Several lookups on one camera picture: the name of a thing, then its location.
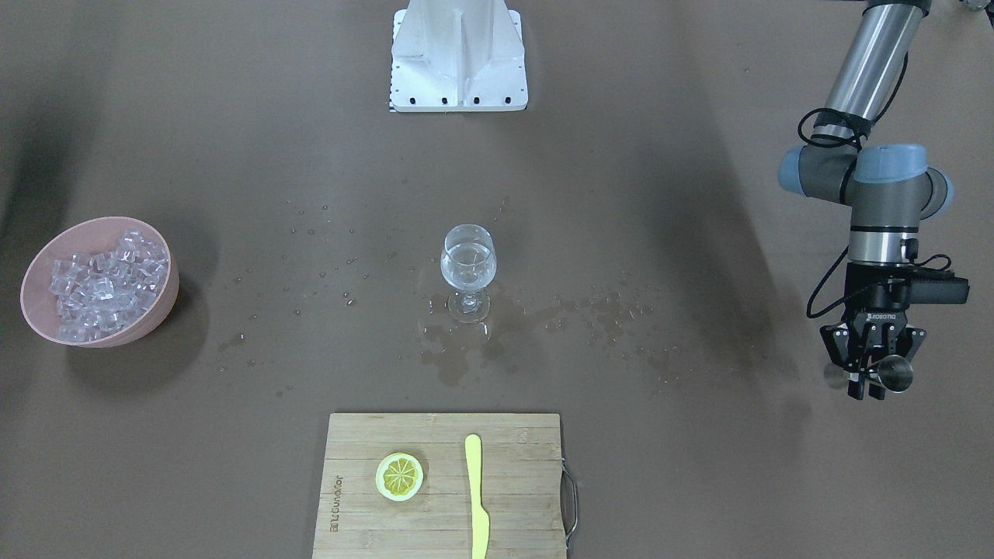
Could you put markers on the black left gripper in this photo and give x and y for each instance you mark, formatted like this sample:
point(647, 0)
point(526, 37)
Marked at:
point(870, 303)

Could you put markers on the steel cocktail jigger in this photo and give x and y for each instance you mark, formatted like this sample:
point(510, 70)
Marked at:
point(893, 372)

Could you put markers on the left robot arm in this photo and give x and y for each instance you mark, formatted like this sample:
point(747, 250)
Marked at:
point(889, 189)

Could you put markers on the clear wine glass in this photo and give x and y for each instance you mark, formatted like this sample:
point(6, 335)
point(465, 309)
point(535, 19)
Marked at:
point(468, 264)

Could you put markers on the clear ice cubes pile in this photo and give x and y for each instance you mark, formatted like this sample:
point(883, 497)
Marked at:
point(101, 294)

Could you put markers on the bamboo cutting board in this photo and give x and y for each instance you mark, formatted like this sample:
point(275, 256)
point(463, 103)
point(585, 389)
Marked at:
point(522, 470)

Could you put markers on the yellow plastic knife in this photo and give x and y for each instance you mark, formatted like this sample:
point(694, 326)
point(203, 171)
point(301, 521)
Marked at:
point(480, 519)

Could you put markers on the yellow lemon slice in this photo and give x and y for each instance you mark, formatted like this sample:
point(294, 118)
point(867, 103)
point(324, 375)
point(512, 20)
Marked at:
point(399, 476)

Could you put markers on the pink bowl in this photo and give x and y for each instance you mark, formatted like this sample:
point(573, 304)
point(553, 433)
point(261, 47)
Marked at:
point(96, 235)

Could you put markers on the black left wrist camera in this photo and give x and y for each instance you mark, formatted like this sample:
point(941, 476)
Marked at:
point(932, 286)

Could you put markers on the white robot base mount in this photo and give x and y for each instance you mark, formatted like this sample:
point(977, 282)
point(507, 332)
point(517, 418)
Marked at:
point(450, 56)

